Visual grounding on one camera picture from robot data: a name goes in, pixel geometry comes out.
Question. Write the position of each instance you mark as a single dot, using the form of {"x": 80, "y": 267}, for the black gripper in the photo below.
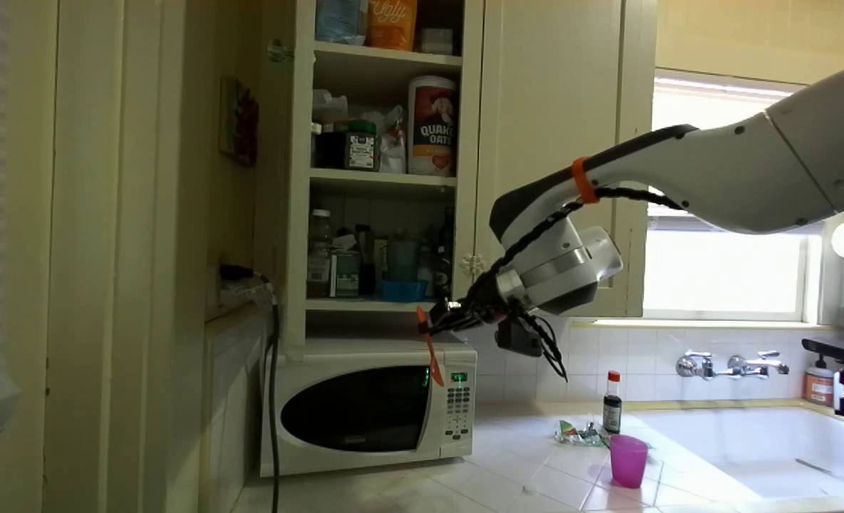
{"x": 498, "y": 301}

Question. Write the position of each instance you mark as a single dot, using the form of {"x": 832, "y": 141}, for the orange plastic spoon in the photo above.
{"x": 435, "y": 356}

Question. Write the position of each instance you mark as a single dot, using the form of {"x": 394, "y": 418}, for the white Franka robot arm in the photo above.
{"x": 773, "y": 172}

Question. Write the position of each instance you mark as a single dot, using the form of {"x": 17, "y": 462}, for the blue bowl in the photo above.
{"x": 402, "y": 289}

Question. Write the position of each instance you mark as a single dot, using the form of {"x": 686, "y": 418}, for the purple plastic cup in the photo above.
{"x": 628, "y": 459}

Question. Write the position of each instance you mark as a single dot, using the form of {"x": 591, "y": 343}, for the cream cabinet door with knob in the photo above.
{"x": 546, "y": 96}

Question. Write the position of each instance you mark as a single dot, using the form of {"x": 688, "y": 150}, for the dark glass bottle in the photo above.
{"x": 441, "y": 267}

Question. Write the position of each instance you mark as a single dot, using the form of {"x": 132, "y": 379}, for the dark slim bottle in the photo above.
{"x": 365, "y": 261}

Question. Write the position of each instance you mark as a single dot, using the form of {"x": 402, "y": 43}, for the pale bottle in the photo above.
{"x": 347, "y": 267}

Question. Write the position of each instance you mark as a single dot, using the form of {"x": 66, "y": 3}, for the white microwave oven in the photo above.
{"x": 365, "y": 408}

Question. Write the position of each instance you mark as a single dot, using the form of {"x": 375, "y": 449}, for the clear glass jar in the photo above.
{"x": 321, "y": 258}

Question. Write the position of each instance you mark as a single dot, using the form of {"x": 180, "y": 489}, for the colourful crumpled wrapper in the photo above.
{"x": 578, "y": 432}

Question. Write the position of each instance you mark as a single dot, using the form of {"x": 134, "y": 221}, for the white food bag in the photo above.
{"x": 391, "y": 144}

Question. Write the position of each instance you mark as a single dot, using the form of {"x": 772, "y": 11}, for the dark sauce bottle red cap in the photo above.
{"x": 615, "y": 408}

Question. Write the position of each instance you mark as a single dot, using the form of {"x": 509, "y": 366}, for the jar with green lid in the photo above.
{"x": 360, "y": 147}

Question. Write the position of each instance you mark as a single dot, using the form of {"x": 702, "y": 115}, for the oatmeal canister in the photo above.
{"x": 431, "y": 123}

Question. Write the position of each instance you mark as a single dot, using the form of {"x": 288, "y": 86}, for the dark jar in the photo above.
{"x": 330, "y": 150}

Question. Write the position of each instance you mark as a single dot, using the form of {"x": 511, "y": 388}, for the small dark box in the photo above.
{"x": 438, "y": 41}

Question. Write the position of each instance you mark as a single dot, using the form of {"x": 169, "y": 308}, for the orange food box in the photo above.
{"x": 391, "y": 24}

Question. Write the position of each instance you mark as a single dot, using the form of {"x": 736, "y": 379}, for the blue food box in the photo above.
{"x": 340, "y": 17}

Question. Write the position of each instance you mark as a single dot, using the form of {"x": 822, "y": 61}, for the orange soap bottle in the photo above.
{"x": 819, "y": 385}

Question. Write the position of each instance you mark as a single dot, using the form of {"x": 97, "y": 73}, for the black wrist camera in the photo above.
{"x": 522, "y": 336}

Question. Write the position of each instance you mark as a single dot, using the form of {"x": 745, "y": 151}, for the cream wall cabinet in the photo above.
{"x": 295, "y": 190}

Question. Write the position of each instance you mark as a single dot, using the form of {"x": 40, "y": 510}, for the chrome wall faucet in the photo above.
{"x": 732, "y": 363}

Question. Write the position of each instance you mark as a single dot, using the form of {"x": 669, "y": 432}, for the dark wall hanging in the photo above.
{"x": 240, "y": 123}

